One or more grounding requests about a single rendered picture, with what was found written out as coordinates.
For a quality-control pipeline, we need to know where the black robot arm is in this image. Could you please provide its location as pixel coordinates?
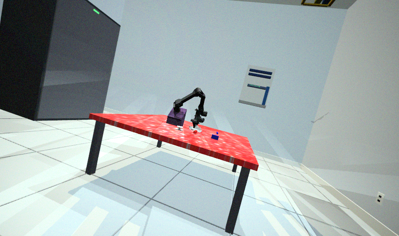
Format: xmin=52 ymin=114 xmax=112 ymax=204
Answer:
xmin=173 ymin=88 xmax=208 ymax=123

